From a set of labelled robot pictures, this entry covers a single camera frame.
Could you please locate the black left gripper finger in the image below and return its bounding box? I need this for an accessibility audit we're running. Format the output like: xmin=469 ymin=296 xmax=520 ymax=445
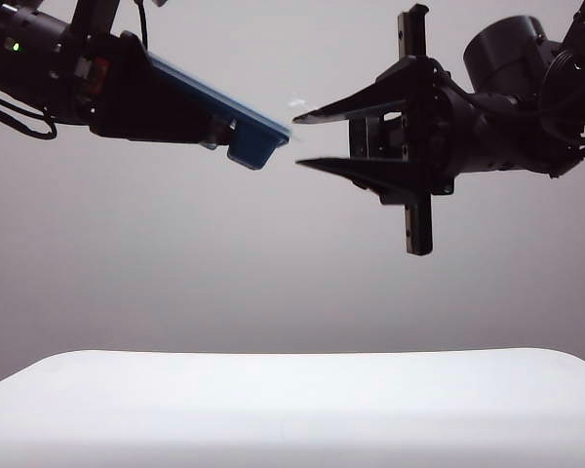
xmin=90 ymin=31 xmax=241 ymax=147

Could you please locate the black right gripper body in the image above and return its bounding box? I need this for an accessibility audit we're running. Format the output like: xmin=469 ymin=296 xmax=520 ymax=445
xmin=348 ymin=3 xmax=480 ymax=257

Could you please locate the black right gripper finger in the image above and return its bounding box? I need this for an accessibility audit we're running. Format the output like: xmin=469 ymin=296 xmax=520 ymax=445
xmin=294 ymin=155 xmax=411 ymax=207
xmin=292 ymin=57 xmax=411 ymax=126

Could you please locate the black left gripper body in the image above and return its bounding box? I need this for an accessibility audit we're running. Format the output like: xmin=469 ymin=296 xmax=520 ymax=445
xmin=48 ymin=27 xmax=112 ymax=124

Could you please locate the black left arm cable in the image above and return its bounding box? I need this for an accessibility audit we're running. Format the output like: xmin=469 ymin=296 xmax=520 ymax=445
xmin=0 ymin=82 xmax=59 ymax=141

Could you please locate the black left camera cable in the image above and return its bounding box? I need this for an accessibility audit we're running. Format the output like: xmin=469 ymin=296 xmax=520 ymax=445
xmin=134 ymin=0 xmax=150 ymax=51

